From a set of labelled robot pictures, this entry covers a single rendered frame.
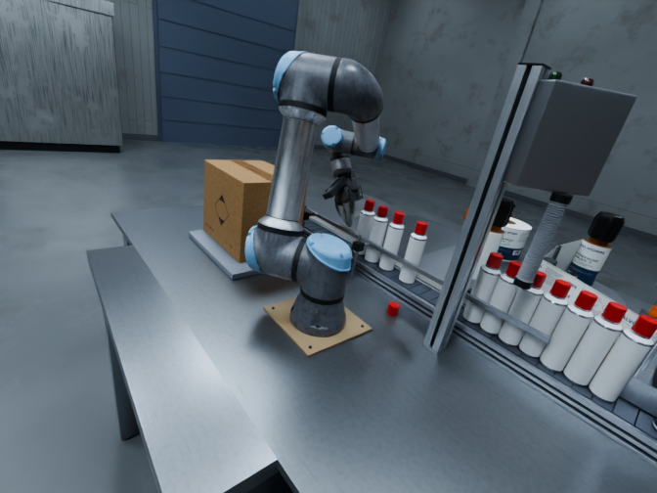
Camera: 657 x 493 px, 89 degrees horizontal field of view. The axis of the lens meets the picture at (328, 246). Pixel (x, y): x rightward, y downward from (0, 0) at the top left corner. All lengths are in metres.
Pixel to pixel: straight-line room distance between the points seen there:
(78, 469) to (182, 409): 1.05
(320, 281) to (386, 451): 0.37
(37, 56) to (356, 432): 6.39
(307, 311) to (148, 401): 0.38
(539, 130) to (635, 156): 7.49
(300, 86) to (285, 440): 0.71
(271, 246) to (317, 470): 0.47
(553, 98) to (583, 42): 8.02
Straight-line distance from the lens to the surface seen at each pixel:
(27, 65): 6.62
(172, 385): 0.77
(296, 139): 0.82
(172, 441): 0.69
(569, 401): 0.99
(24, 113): 6.68
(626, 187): 8.23
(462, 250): 0.83
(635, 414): 1.03
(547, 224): 0.81
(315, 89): 0.82
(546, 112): 0.75
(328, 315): 0.85
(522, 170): 0.75
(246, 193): 1.05
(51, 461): 1.81
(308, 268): 0.80
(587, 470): 0.90
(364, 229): 1.20
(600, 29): 8.75
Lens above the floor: 1.38
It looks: 23 degrees down
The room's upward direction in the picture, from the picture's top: 10 degrees clockwise
